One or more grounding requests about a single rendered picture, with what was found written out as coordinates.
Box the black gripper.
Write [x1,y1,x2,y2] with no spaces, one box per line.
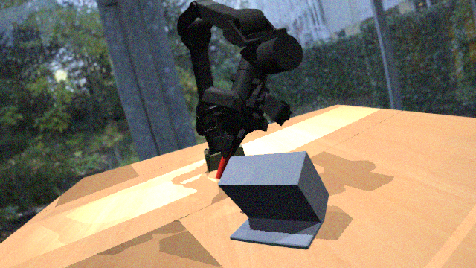
[201,70,269,158]

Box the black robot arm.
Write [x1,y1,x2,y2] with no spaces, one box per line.
[177,0,303,155]

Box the dark red peg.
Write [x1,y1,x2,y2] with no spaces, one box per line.
[215,148,233,180]

